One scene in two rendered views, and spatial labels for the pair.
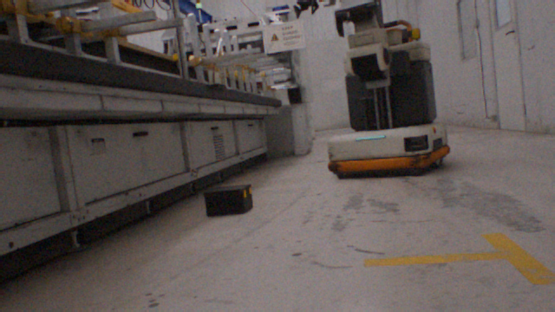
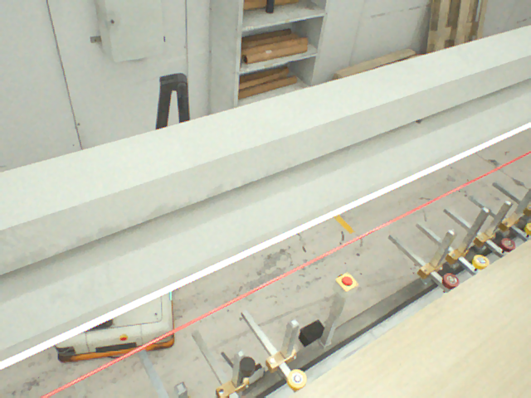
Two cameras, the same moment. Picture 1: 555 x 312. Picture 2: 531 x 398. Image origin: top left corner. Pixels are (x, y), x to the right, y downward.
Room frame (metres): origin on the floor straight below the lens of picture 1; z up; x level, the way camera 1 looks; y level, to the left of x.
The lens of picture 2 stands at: (3.66, 0.88, 2.75)
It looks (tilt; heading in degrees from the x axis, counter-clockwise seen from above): 44 degrees down; 219
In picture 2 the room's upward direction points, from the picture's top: 8 degrees clockwise
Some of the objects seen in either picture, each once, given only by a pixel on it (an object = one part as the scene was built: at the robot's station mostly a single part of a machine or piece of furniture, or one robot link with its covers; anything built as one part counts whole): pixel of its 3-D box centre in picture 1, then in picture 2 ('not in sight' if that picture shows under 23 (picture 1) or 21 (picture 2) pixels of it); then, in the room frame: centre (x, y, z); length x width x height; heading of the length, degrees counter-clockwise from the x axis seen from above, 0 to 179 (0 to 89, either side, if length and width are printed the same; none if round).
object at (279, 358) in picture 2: (199, 61); (280, 358); (2.79, 0.37, 0.84); 0.14 x 0.06 x 0.05; 169
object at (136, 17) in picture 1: (95, 26); (445, 248); (1.57, 0.54, 0.80); 0.43 x 0.03 x 0.04; 79
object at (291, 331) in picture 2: (197, 54); (286, 351); (2.77, 0.38, 0.89); 0.04 x 0.04 x 0.48; 79
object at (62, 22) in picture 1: (74, 28); (457, 254); (1.56, 0.61, 0.81); 0.14 x 0.06 x 0.05; 169
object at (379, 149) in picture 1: (388, 146); (117, 302); (2.98, -0.78, 0.16); 0.67 x 0.64 x 0.25; 146
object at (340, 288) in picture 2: not in sight; (345, 286); (2.51, 0.43, 1.18); 0.07 x 0.07 x 0.08; 79
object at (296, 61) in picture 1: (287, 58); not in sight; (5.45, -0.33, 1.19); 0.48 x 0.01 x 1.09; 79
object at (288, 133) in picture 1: (240, 87); not in sight; (5.95, 0.30, 0.95); 1.65 x 0.70 x 1.90; 79
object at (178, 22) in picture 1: (130, 31); (418, 261); (1.81, 0.49, 0.83); 0.43 x 0.03 x 0.04; 79
